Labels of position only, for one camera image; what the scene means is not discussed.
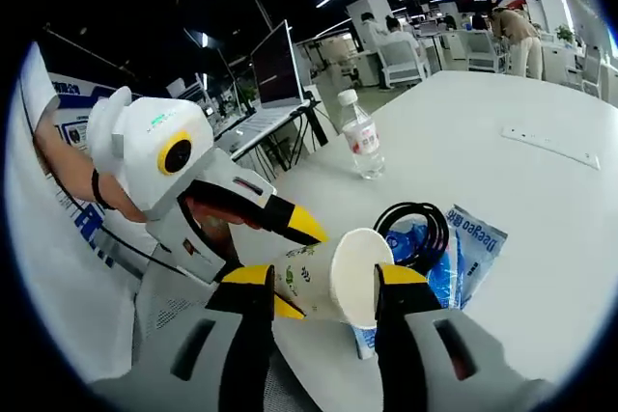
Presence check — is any silver open laptop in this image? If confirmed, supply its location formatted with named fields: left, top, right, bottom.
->
left=214, top=19, right=310, bottom=152

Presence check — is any blue white wall poster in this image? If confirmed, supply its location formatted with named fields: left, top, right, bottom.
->
left=47, top=71, right=146, bottom=268

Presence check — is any grey mesh office chair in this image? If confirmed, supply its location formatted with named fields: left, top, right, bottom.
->
left=129, top=237, right=320, bottom=412

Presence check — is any clear plastic water bottle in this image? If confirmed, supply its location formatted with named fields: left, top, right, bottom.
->
left=336, top=88, right=387, bottom=180

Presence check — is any person's left hand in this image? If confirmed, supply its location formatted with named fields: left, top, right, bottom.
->
left=187, top=197, right=255, bottom=259

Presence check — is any clear blue-print packet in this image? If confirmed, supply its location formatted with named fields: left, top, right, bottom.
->
left=351, top=203, right=509, bottom=361

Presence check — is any black laptop stand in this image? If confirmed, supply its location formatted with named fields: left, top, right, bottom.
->
left=250, top=102, right=339, bottom=181

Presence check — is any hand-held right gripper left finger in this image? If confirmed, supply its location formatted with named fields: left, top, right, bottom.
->
left=89, top=263, right=277, bottom=412

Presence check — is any white office chair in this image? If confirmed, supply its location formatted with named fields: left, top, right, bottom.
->
left=376, top=40, right=431, bottom=88
left=463, top=29, right=503, bottom=73

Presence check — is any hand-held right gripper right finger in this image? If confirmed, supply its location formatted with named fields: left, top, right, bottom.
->
left=374, top=261, right=556, bottom=412

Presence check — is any white paper cup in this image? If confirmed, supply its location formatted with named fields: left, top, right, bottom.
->
left=269, top=227, right=397, bottom=329

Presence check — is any blue tissue packet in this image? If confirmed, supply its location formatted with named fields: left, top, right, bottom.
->
left=383, top=221, right=460, bottom=311

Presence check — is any white power socket strip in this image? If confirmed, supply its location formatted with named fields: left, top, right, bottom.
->
left=500, top=124, right=602, bottom=171

